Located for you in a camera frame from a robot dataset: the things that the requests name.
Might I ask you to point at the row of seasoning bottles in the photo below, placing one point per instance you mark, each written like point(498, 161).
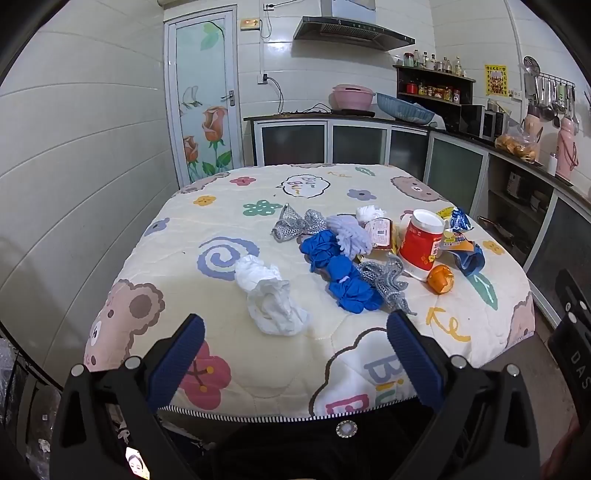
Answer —
point(434, 62)

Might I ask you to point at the steel range hood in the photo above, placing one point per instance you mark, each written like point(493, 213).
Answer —
point(351, 30)

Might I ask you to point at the row of sauce jars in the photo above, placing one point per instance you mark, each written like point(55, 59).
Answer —
point(434, 91)

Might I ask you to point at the black microwave oven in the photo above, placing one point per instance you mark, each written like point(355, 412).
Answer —
point(485, 122)

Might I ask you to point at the brown snack packet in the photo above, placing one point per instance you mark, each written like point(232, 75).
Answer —
point(381, 233)

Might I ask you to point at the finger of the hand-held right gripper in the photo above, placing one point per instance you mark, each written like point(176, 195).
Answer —
point(572, 297)

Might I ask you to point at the small white tissue ball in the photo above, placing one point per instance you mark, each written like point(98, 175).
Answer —
point(370, 213)

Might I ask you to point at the black induction cooktop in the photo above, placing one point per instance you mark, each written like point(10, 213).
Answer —
point(353, 112)

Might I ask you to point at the clear plastic wrap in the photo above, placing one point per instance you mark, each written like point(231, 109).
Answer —
point(27, 406)

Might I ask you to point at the pink cooking pot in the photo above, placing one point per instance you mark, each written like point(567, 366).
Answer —
point(351, 97)

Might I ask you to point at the rack of hanging utensils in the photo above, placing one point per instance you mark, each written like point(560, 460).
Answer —
point(549, 94)

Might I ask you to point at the small white bottle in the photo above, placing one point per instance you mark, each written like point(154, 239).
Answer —
point(552, 165)

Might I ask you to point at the flower printed glass door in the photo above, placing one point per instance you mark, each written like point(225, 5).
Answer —
point(203, 92)

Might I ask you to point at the red white plastic jar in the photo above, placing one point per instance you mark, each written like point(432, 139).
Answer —
point(420, 247)

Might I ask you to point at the yellow wall poster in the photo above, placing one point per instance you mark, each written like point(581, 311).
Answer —
point(496, 81)

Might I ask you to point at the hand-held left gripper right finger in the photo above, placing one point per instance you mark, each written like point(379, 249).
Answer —
point(413, 362)

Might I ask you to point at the blue cloth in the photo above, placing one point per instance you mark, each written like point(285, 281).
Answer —
point(344, 277)

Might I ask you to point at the person's right hand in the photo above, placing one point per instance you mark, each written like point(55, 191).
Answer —
point(565, 447)

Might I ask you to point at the dark wooden spice shelf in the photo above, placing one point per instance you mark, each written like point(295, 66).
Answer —
point(466, 92)

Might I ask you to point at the silver mesh ribbon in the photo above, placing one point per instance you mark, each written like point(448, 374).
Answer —
point(385, 279)
point(295, 225)

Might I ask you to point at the blue orange snack packet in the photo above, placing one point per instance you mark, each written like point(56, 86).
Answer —
point(471, 262)

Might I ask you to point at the orange wall box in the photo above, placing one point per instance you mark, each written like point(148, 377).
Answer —
point(250, 24)

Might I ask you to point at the colourful flat wrapper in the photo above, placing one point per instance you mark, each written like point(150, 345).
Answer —
point(457, 240)

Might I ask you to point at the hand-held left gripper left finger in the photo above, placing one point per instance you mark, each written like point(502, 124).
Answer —
point(178, 357)

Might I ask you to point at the plastic bag of buns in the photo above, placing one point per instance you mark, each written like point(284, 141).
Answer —
point(517, 145)

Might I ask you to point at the cartoon printed quilted blanket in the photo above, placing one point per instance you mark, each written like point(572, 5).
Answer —
point(184, 258)

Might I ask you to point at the pink thermos flask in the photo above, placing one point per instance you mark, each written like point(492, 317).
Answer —
point(565, 152)

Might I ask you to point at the blue and white wrapper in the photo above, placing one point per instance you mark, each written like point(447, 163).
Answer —
point(460, 220)

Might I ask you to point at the beige thermos flask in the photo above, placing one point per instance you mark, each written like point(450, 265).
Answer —
point(531, 124)

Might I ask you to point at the blue plastic basket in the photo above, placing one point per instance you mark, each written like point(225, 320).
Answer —
point(404, 108)

